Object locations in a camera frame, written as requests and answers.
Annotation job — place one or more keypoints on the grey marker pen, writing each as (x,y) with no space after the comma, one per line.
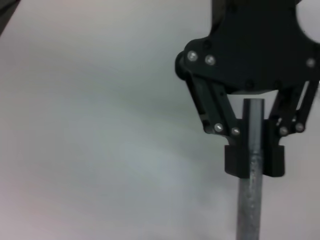
(251,200)

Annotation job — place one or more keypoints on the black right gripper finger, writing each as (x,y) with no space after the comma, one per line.
(275,155)
(235,157)

